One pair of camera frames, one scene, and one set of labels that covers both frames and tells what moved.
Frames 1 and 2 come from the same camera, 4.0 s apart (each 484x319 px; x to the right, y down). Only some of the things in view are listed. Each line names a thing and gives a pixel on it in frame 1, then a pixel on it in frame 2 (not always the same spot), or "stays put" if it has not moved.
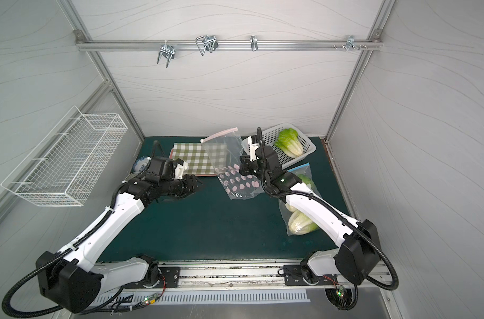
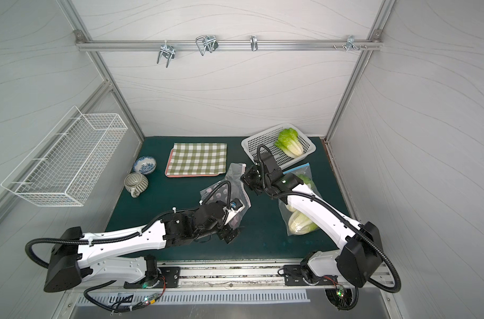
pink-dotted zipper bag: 225,149 -> 237,189
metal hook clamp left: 168,50 stays put
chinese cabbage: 288,143 stays put
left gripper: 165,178 -> 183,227
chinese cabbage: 298,222 stays put
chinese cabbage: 307,181 stays put
